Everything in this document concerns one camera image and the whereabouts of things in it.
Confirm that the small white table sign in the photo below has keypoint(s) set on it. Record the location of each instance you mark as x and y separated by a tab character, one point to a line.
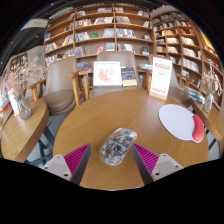
13	103

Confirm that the colourful book stack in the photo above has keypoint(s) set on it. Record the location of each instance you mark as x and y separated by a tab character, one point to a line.
195	95

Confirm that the beige upholstered armchair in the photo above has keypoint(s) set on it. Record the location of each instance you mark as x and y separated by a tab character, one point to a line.
180	95
115	56
60	90

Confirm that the white mouse pad red rest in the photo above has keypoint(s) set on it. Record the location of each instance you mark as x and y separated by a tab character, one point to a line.
176	121

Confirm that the white framed picture board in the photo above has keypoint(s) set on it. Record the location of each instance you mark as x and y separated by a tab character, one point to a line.
107	74

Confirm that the glass vase pink dried flowers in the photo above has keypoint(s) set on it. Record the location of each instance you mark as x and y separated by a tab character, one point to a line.
23	106

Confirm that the transparent computer mouse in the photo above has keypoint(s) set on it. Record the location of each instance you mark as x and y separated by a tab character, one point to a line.
117	146

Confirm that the round wooden side table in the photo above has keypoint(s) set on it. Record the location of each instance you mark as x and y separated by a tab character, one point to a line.
23	136
211	121

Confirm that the white red standing sign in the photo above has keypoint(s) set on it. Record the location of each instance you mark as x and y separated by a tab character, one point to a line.
160	78

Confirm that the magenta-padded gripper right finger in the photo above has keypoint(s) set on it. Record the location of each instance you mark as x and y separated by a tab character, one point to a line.
148	160

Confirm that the curved wooden bookshelf unit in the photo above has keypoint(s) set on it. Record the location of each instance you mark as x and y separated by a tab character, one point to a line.
186	46

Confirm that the wide wooden bookshelf unit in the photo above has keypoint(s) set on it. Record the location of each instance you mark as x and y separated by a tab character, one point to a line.
100	33

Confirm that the dark cover book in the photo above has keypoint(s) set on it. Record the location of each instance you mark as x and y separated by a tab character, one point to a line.
128	75

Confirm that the low book display stand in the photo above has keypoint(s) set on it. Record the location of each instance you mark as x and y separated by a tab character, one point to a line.
3	96

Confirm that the small distant bookshelf unit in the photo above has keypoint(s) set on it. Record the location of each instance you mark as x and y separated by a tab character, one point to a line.
18	63

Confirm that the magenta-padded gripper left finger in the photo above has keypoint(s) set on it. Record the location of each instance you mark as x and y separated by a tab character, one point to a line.
75	160

